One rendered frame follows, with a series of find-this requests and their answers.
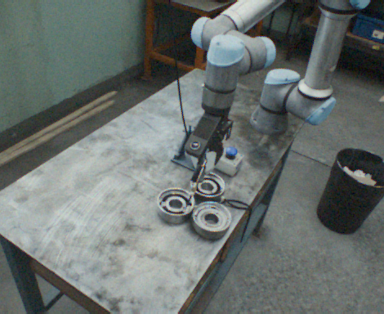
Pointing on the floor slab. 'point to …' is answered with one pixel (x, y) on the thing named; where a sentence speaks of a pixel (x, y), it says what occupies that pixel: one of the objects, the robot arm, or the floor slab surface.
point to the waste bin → (354, 190)
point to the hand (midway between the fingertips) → (201, 170)
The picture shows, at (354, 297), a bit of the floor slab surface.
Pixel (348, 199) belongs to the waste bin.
